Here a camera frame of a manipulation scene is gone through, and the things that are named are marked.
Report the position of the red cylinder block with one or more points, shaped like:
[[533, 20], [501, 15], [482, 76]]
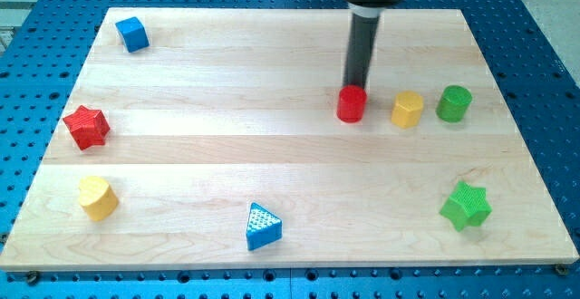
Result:
[[351, 103]]

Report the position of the light wooden board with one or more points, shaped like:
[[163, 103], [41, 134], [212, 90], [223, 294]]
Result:
[[232, 106]]

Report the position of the blue triangle block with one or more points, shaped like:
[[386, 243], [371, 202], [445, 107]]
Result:
[[262, 227]]

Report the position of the yellow hexagon block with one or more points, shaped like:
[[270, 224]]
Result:
[[407, 109]]

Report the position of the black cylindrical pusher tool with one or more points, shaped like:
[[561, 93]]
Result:
[[360, 46]]

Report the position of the green cylinder block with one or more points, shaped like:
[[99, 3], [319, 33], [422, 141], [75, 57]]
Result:
[[453, 103]]

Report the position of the blue cube block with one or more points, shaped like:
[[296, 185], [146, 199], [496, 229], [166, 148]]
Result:
[[133, 34]]

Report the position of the green star block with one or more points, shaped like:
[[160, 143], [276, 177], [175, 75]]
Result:
[[466, 206]]

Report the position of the red star block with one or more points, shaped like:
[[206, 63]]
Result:
[[88, 127]]

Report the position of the yellow heart block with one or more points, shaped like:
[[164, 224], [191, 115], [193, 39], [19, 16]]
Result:
[[96, 197]]

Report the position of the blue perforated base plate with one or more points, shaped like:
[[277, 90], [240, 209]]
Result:
[[41, 64]]

